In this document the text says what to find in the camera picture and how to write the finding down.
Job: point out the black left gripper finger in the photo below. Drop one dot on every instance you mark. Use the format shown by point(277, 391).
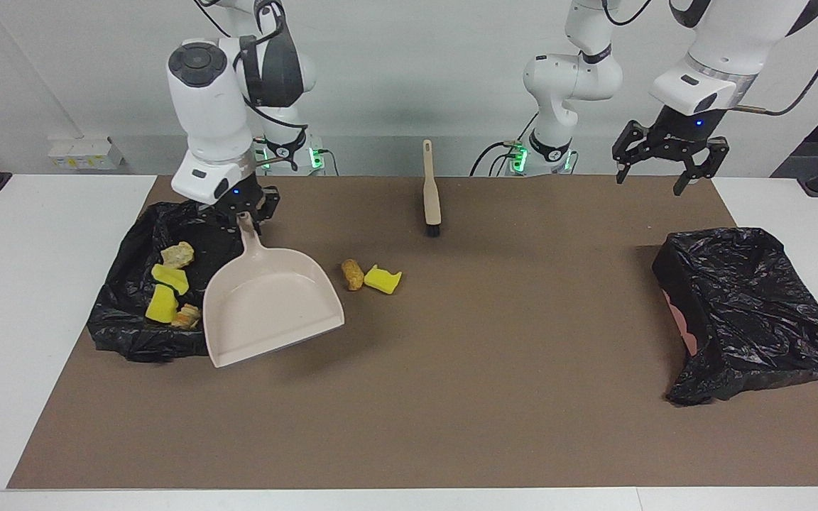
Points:
point(636, 140)
point(711, 156)

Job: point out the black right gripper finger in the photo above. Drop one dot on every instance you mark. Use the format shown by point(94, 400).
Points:
point(270, 202)
point(221, 211)

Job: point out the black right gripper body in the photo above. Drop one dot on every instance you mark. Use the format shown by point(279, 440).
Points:
point(247, 199)

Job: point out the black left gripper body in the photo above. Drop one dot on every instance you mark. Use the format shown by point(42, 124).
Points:
point(682, 128)

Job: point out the pale beige sponge chunk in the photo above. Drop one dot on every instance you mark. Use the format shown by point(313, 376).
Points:
point(178, 254)

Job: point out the large yellow sponge piece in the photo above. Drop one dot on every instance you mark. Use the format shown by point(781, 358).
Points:
point(170, 278)

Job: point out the beige plastic dustpan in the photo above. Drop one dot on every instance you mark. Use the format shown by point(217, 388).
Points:
point(267, 305)

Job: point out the orange brown sponge chunk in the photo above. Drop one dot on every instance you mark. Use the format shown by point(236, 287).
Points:
point(352, 275)

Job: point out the beige brown sponge chunk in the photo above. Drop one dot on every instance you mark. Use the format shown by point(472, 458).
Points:
point(187, 316)

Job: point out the small yellow sponge piece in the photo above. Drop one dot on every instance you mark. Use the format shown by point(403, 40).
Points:
point(162, 306)

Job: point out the notched yellow sponge piece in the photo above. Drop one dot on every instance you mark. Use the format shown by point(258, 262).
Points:
point(380, 280)

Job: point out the beige hand brush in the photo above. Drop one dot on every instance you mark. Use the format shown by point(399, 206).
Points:
point(431, 199)

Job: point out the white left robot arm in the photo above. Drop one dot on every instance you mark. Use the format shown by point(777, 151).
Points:
point(721, 35)

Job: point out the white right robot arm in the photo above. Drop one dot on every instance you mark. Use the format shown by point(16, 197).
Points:
point(210, 106)

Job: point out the black bag lined pink bin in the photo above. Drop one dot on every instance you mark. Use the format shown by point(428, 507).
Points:
point(750, 312)

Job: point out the brown table mat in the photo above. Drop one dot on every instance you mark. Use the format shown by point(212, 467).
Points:
point(451, 426)

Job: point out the white wall socket box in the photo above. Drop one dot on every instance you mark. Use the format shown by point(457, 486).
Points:
point(82, 152)

